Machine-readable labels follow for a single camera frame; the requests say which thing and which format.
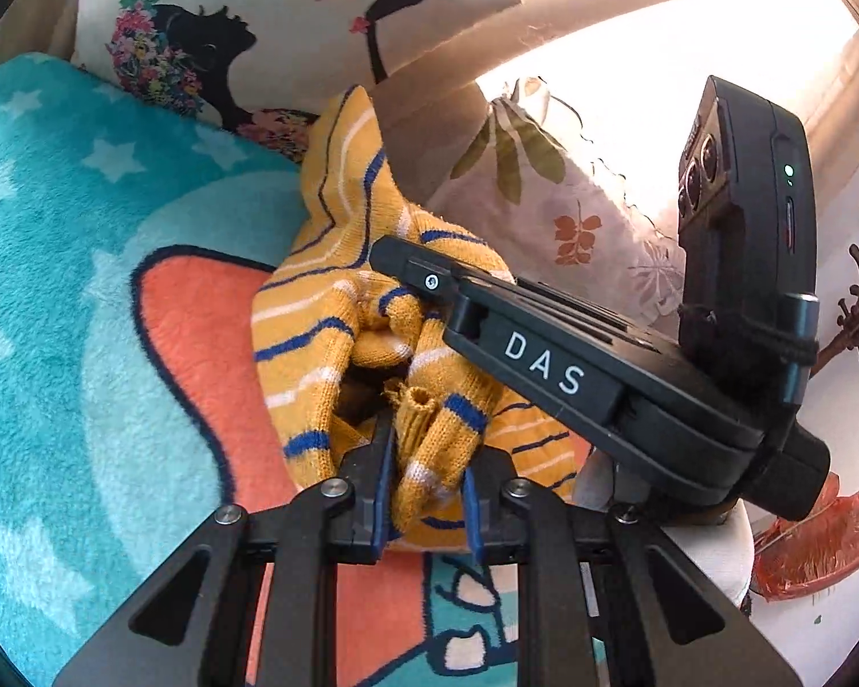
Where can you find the beige sheer curtain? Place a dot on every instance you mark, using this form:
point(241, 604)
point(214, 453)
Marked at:
point(633, 69)

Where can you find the black camera box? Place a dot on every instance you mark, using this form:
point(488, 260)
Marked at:
point(747, 223)

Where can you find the turquoise star fleece blanket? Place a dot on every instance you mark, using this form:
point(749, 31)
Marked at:
point(132, 245)

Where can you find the floral leaf print pillow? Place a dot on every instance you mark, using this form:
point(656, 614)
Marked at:
point(533, 186)

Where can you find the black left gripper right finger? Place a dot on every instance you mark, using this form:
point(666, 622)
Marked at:
point(607, 598)

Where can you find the white gloved right hand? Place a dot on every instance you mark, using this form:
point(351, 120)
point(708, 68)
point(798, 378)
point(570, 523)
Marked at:
point(723, 550)

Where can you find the red leaf wall decoration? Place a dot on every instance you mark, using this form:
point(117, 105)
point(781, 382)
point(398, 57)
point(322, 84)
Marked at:
point(793, 559)

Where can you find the yellow striped knit sweater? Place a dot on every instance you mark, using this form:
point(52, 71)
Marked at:
point(325, 312)

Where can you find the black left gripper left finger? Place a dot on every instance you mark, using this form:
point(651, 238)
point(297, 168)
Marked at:
point(250, 595)

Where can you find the woman silhouette print pillow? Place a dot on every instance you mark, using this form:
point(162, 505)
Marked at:
point(263, 69)

